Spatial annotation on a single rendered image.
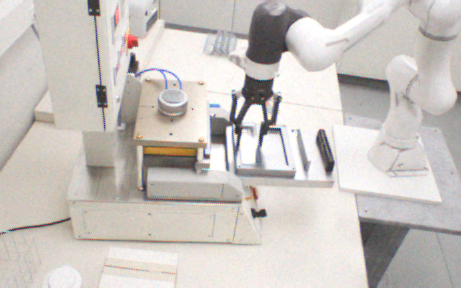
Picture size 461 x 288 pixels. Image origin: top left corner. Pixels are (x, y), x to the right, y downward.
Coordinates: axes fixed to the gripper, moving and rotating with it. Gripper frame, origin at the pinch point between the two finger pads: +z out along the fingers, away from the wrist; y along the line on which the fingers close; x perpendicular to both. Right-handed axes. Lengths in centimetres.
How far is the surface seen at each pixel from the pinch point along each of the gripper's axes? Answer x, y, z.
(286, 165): -7.1, 10.1, 4.7
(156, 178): -15.4, -25.2, 2.7
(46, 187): 4, -61, 27
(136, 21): 95, -41, 15
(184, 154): -10.2, -18.3, -1.1
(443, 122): 148, 166, 106
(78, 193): -15.0, -45.4, 9.5
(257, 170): -10.1, 1.5, 4.1
